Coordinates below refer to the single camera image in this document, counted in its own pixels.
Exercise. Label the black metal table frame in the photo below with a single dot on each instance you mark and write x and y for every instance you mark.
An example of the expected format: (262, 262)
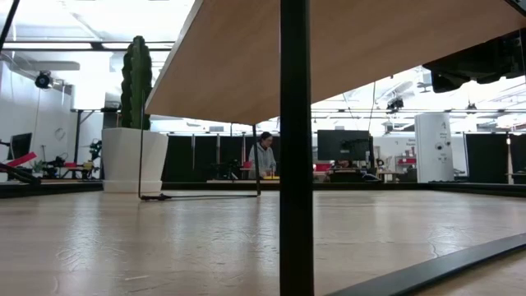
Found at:
(61, 187)

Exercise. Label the black ceiling camera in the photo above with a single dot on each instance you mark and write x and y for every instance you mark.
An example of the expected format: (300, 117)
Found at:
(43, 80)

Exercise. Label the wooden shelf riser black legs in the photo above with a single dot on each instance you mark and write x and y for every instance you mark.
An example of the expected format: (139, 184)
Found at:
(328, 49)

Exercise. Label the person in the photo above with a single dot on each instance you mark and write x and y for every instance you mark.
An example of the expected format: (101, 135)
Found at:
(263, 158)

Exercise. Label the black monitor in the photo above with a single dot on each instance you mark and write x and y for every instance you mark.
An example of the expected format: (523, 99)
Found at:
(343, 144)
(19, 146)

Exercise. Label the red pad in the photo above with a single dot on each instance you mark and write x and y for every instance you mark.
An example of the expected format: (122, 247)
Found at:
(20, 159)

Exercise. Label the white cylindrical pillar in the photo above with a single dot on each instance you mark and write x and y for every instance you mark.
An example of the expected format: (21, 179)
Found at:
(433, 148)

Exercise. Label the green cactus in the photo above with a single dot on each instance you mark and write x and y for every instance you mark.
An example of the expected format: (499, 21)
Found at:
(137, 82)

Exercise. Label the red storage box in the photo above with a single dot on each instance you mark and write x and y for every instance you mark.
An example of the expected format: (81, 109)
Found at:
(322, 167)

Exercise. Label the thin black pole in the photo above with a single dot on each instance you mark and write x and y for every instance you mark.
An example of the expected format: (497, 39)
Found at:
(10, 22)

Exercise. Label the white hexagonal plant pot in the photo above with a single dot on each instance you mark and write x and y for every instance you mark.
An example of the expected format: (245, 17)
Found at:
(123, 160)

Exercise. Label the black partition wall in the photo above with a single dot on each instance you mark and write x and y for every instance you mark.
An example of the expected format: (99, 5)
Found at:
(181, 158)
(487, 158)

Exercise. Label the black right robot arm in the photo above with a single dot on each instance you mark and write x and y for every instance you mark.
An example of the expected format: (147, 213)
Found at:
(515, 53)

